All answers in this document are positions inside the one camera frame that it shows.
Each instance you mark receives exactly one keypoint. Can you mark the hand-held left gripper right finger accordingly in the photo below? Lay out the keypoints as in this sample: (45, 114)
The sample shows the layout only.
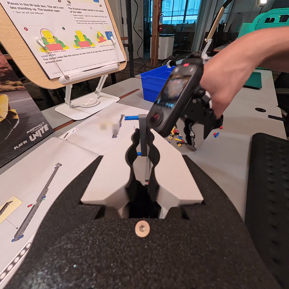
(176, 178)

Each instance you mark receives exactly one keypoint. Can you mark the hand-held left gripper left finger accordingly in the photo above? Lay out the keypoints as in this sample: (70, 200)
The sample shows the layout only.
(108, 176)

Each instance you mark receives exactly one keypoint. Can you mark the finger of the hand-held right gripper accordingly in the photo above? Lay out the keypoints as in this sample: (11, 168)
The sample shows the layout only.
(199, 135)

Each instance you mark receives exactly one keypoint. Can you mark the dark grey lego beam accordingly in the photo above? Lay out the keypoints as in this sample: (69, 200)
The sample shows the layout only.
(143, 135)

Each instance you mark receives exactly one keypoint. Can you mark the pile of mixed lego pins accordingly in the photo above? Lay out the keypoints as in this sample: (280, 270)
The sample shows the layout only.
(177, 137)

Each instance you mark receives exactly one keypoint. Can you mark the lego set box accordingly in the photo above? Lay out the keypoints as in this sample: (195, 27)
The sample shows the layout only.
(22, 126)

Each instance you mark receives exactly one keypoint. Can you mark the person's right hand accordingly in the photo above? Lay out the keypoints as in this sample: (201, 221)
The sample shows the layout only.
(225, 76)

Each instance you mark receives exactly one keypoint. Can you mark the blue plastic bin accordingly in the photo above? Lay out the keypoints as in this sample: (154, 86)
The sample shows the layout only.
(153, 83)

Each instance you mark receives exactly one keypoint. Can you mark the open instruction booklet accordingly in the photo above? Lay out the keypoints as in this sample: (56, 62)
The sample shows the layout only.
(67, 153)

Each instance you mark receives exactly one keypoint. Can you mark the white cabinet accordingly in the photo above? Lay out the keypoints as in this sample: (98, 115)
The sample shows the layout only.
(166, 46)

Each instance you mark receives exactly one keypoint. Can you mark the black table grommet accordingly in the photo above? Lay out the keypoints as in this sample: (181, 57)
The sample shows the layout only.
(260, 110)

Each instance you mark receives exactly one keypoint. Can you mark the wooden document stand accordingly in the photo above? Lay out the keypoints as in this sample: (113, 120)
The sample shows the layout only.
(214, 24)
(13, 45)

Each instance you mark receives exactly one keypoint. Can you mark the teal felt bag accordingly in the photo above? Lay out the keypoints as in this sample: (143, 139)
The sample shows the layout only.
(259, 21)

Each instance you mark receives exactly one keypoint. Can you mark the printed instruction sheet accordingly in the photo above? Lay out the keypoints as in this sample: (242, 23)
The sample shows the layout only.
(67, 22)

